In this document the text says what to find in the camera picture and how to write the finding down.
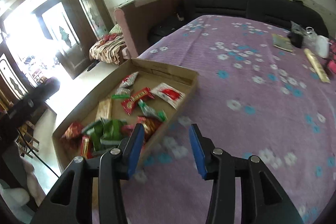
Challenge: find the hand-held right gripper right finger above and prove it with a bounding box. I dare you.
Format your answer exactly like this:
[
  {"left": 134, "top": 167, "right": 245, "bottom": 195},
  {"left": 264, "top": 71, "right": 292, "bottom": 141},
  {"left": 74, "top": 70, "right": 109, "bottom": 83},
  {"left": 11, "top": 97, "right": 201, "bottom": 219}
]
[{"left": 189, "top": 123, "right": 305, "bottom": 224}]

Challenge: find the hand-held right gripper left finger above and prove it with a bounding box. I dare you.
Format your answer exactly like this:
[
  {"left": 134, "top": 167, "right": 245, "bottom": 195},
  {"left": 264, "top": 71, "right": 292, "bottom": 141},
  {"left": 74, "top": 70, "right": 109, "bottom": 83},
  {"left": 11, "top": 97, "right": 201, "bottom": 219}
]
[{"left": 30, "top": 123, "right": 145, "bottom": 224}]

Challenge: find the dark red snack packet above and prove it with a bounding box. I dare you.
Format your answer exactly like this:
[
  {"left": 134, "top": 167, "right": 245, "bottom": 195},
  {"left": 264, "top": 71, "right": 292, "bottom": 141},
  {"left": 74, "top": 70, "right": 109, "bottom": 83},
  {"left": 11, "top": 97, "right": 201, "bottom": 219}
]
[
  {"left": 61, "top": 121, "right": 84, "bottom": 139},
  {"left": 136, "top": 116, "right": 162, "bottom": 140}
]

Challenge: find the large green snack packet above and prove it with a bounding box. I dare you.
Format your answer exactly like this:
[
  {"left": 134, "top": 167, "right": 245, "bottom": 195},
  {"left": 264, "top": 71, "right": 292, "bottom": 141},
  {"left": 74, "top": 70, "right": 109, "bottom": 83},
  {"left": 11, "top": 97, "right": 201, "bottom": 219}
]
[{"left": 101, "top": 119, "right": 128, "bottom": 146}]

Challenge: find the white green snack packet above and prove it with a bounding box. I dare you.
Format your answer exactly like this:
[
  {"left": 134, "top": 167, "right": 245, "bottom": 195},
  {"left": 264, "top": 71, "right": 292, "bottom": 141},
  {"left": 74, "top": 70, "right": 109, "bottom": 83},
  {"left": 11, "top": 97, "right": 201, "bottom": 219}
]
[{"left": 138, "top": 99, "right": 168, "bottom": 122}]

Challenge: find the small green snack packet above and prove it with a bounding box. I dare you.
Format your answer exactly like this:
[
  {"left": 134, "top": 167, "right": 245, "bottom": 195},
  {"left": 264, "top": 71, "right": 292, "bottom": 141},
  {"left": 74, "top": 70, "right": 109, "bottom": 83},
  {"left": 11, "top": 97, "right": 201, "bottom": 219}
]
[{"left": 83, "top": 120, "right": 103, "bottom": 149}]

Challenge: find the plain red snack packet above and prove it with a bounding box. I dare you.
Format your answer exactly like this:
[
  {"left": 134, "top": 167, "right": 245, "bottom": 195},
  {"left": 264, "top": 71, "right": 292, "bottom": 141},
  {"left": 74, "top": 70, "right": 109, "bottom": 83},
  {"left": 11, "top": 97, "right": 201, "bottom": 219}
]
[{"left": 121, "top": 99, "right": 139, "bottom": 115}]

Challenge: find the beige cake packet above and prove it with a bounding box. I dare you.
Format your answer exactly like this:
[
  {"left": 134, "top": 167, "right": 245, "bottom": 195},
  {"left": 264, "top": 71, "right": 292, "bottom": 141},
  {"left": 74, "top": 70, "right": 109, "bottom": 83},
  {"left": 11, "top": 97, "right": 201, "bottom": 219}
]
[{"left": 95, "top": 98, "right": 114, "bottom": 122}]

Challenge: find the red yellow-label snack packet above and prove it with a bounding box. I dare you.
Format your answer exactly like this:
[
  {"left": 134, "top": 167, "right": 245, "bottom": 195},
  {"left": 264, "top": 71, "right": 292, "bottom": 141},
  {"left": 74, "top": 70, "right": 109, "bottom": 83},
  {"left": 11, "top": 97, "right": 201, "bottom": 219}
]
[
  {"left": 81, "top": 135, "right": 93, "bottom": 159},
  {"left": 130, "top": 88, "right": 155, "bottom": 102}
]

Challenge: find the white red snack packet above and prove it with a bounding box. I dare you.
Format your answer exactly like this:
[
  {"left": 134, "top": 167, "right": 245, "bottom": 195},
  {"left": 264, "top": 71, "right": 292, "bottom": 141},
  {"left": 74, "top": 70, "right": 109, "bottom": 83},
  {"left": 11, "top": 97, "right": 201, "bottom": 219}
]
[{"left": 151, "top": 82, "right": 186, "bottom": 109}]

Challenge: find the small white red packet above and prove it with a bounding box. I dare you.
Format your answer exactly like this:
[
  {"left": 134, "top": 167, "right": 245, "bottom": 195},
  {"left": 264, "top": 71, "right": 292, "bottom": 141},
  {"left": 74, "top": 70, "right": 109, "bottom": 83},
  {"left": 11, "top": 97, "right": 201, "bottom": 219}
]
[{"left": 118, "top": 72, "right": 139, "bottom": 88}]

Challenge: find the cardboard box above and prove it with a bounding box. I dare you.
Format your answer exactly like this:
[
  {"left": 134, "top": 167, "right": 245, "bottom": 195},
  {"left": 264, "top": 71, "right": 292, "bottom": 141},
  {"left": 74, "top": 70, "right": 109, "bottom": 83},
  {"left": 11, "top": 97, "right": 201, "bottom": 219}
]
[{"left": 52, "top": 58, "right": 199, "bottom": 172}]

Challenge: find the purple floral bed sheet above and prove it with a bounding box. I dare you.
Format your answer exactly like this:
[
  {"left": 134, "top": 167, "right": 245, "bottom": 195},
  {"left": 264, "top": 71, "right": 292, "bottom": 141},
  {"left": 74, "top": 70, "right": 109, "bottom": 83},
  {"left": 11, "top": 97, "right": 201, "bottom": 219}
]
[{"left": 118, "top": 14, "right": 336, "bottom": 224}]

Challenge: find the patterned blanket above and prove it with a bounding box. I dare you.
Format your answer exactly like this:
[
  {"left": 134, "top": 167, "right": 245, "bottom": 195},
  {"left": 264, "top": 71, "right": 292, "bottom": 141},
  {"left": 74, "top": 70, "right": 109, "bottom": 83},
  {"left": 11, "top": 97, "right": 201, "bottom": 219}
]
[{"left": 89, "top": 24, "right": 126, "bottom": 65}]

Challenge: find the wooden chair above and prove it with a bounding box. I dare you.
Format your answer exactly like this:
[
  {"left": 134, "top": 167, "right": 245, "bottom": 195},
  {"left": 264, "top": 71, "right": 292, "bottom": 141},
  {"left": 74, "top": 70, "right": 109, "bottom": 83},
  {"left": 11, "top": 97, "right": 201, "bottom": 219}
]
[{"left": 16, "top": 120, "right": 40, "bottom": 159}]

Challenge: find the white pink plush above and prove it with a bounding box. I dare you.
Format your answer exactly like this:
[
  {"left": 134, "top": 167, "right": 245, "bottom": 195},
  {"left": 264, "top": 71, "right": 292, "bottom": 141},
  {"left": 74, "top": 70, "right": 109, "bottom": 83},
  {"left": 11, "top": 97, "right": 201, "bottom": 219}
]
[{"left": 0, "top": 156, "right": 45, "bottom": 214}]

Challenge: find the wooden glass door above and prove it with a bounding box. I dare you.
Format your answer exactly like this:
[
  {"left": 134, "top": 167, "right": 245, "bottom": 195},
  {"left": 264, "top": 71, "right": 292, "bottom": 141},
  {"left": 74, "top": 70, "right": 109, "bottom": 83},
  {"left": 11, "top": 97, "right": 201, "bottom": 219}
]
[{"left": 0, "top": 0, "right": 116, "bottom": 109}]

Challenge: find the dark wooden table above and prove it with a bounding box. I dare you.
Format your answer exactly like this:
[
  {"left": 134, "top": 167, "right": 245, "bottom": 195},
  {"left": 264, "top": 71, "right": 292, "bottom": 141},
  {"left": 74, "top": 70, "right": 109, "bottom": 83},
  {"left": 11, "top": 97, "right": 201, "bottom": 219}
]
[{"left": 0, "top": 77, "right": 61, "bottom": 135}]

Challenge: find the green notebook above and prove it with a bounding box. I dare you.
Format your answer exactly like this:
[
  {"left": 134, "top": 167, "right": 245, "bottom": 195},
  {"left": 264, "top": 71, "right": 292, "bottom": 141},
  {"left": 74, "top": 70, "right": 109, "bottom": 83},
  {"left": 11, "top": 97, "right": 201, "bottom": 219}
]
[{"left": 272, "top": 34, "right": 294, "bottom": 53}]

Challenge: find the brown armchair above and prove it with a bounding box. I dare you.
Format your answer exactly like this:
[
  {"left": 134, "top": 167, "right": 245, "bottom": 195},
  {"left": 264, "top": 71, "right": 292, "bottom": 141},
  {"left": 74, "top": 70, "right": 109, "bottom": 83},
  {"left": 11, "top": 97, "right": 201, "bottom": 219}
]
[{"left": 113, "top": 0, "right": 181, "bottom": 59}]

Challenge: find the yellow tube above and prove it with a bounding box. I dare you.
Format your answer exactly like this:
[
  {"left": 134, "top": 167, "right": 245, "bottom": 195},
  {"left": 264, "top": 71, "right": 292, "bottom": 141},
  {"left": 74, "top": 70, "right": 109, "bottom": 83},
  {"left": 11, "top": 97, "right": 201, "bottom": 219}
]
[{"left": 304, "top": 48, "right": 331, "bottom": 83}]

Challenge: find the black sofa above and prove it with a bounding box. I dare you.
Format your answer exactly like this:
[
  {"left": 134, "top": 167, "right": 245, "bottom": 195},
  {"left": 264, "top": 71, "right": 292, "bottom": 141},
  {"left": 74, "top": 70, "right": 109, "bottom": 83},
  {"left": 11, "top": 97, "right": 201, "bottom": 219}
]
[{"left": 182, "top": 0, "right": 330, "bottom": 38}]

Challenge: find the pink sleeved jar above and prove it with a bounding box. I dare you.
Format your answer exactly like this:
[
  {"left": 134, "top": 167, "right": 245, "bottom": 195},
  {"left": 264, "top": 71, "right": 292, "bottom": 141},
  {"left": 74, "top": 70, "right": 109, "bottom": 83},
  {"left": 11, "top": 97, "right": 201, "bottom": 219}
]
[{"left": 325, "top": 39, "right": 336, "bottom": 77}]

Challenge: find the white round container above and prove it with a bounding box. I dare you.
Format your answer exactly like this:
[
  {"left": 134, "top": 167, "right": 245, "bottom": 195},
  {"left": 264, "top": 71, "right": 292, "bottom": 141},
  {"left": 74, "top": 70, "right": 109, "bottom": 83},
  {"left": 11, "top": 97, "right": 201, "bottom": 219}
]
[{"left": 314, "top": 35, "right": 330, "bottom": 59}]

